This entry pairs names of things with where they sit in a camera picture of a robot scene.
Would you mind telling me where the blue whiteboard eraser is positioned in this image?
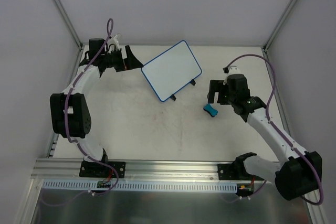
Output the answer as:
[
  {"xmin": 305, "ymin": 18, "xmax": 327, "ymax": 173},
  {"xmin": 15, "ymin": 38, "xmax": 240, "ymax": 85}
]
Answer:
[{"xmin": 203, "ymin": 104, "xmax": 218, "ymax": 118}]

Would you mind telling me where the blue framed whiteboard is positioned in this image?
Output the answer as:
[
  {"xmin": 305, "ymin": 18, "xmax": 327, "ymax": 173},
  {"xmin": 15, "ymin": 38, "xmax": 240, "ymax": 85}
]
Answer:
[{"xmin": 141, "ymin": 40, "xmax": 202, "ymax": 102}]

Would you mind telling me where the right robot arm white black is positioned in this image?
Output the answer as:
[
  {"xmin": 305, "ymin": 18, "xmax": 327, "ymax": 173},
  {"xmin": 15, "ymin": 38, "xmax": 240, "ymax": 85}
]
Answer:
[{"xmin": 204, "ymin": 74, "xmax": 324, "ymax": 206}]

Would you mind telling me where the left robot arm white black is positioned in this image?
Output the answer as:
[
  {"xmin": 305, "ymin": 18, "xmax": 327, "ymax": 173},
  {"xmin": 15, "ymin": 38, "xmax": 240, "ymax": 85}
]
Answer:
[{"xmin": 50, "ymin": 38, "xmax": 143, "ymax": 177}]

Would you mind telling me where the whiteboard stand black white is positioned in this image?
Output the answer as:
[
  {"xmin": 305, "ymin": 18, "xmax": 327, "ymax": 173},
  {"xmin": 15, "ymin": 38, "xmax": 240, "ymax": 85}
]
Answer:
[{"xmin": 170, "ymin": 79, "xmax": 196, "ymax": 101}]

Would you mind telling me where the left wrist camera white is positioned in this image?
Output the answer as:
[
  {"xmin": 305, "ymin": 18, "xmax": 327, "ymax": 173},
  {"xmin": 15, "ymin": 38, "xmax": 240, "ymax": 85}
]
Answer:
[{"xmin": 108, "ymin": 33, "xmax": 121, "ymax": 50}]

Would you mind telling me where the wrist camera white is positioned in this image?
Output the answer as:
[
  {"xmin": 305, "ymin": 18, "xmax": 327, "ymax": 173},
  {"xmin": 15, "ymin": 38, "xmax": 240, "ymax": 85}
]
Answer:
[
  {"xmin": 223, "ymin": 66, "xmax": 241, "ymax": 77},
  {"xmin": 108, "ymin": 33, "xmax": 121, "ymax": 50}
]

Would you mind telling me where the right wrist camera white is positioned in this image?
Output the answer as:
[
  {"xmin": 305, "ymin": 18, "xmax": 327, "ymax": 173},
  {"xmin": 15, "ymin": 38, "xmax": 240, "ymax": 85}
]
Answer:
[{"xmin": 223, "ymin": 66, "xmax": 241, "ymax": 77}]

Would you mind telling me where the left aluminium frame post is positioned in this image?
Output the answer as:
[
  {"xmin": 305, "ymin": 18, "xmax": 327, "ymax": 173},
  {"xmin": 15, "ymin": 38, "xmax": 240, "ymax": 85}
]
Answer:
[{"xmin": 38, "ymin": 0, "xmax": 85, "ymax": 49}]

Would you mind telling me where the aluminium frame post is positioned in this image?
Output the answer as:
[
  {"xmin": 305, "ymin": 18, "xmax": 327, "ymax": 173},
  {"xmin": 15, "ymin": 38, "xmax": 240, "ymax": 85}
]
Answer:
[
  {"xmin": 38, "ymin": 0, "xmax": 85, "ymax": 49},
  {"xmin": 262, "ymin": 0, "xmax": 316, "ymax": 51}
]

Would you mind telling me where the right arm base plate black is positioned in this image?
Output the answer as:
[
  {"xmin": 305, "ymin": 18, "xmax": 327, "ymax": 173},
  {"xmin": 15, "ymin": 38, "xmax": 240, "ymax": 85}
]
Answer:
[{"xmin": 217, "ymin": 162, "xmax": 253, "ymax": 180}]

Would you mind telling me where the aluminium mounting rail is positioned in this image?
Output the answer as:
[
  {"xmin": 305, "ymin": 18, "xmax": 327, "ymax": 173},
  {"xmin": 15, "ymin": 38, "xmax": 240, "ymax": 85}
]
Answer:
[{"xmin": 30, "ymin": 157, "xmax": 314, "ymax": 184}]

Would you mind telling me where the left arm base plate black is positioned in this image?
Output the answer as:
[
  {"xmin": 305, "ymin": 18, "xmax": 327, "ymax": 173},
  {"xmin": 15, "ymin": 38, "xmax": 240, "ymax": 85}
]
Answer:
[{"xmin": 79, "ymin": 161, "xmax": 126, "ymax": 178}]

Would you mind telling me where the right aluminium frame post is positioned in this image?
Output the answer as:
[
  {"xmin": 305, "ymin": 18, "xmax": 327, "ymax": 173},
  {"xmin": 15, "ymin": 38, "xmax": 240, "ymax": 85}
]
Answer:
[{"xmin": 262, "ymin": 0, "xmax": 316, "ymax": 51}]

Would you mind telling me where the white slotted cable duct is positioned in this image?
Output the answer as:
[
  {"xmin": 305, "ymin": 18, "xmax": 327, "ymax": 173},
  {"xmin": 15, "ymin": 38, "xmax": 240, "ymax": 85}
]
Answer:
[{"xmin": 42, "ymin": 179, "xmax": 238, "ymax": 193}]

